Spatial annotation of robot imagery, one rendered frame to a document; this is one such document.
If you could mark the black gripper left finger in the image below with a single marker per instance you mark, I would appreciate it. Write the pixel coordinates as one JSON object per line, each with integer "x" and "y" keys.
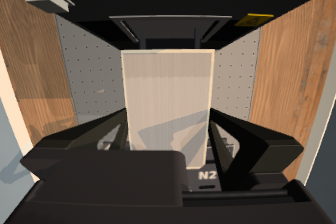
{"x": 87, "y": 135}

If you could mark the cream well plate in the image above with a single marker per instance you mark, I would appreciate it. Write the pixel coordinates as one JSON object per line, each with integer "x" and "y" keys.
{"x": 173, "y": 51}

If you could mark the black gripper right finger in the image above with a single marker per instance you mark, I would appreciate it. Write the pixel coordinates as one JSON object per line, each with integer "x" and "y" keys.
{"x": 261, "y": 149}

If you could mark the grey perforated base plate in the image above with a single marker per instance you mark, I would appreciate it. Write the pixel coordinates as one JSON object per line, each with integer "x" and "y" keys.
{"x": 95, "y": 76}

